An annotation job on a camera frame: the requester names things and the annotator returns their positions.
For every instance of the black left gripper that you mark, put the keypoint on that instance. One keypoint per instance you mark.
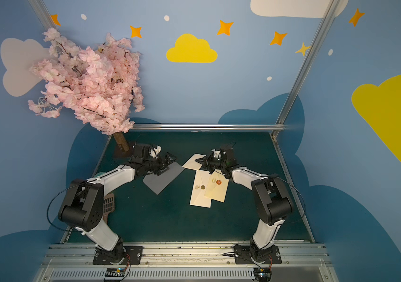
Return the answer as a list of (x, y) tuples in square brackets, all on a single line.
[(160, 164)]

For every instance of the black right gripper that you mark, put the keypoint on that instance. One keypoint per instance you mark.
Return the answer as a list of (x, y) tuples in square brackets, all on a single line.
[(210, 163)]

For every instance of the cream paper sheet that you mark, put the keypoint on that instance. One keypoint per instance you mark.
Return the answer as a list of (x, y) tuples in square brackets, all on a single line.
[(192, 163)]

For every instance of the grey envelope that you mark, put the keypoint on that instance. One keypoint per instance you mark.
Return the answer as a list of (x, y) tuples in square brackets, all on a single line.
[(157, 183)]

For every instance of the cream envelope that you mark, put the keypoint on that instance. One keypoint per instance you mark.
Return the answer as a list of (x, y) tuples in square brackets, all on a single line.
[(214, 191)]

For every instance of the white envelope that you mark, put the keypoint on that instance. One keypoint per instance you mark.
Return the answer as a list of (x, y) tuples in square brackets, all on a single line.
[(198, 197)]

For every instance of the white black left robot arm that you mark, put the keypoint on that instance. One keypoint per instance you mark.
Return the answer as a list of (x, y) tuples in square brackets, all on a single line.
[(83, 204)]

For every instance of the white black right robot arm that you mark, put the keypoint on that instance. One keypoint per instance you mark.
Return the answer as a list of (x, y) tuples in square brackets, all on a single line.
[(272, 200)]

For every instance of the brown artificial tree trunk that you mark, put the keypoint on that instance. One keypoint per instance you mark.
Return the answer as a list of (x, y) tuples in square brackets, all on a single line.
[(121, 141)]

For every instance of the green label plastic jar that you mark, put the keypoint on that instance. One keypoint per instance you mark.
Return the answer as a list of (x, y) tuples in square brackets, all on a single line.
[(99, 174)]

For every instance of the brown plastic scoop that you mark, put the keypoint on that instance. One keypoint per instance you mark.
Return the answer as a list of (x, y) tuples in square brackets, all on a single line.
[(108, 207)]

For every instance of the pink cherry blossom tree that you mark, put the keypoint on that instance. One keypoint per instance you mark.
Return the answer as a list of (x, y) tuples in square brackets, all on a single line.
[(99, 85)]

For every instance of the left green circuit board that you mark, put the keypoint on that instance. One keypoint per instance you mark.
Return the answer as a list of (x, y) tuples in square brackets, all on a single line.
[(116, 274)]

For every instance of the green circuit board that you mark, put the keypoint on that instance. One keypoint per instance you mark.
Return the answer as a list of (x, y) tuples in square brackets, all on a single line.
[(116, 274), (262, 274)]

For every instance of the right green circuit board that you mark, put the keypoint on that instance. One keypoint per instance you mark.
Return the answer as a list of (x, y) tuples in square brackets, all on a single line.
[(262, 274)]

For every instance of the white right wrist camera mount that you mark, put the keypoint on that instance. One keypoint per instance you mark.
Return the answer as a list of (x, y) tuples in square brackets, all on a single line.
[(216, 153)]

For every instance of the dark metal tree base plate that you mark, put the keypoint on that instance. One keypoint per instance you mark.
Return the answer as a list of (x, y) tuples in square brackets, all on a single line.
[(121, 153)]

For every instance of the aluminium back frame rail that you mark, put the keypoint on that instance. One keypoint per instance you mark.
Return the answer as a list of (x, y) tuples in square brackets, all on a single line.
[(208, 127)]

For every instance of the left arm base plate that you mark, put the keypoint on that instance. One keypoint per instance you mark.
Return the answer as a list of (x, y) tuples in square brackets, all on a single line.
[(121, 255)]

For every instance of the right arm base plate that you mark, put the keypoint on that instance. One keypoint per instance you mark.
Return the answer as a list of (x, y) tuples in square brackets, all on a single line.
[(253, 255)]

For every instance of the aluminium front rail platform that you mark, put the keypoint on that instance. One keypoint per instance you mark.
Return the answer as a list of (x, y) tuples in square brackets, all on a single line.
[(188, 262)]

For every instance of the aluminium left corner post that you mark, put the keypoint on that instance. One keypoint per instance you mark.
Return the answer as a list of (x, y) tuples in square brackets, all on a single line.
[(41, 11)]

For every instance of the aluminium corner post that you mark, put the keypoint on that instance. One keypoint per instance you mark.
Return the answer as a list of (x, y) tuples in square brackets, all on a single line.
[(41, 11), (318, 39)]

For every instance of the aluminium right corner post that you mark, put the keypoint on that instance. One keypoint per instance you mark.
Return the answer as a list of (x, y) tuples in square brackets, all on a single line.
[(318, 39)]

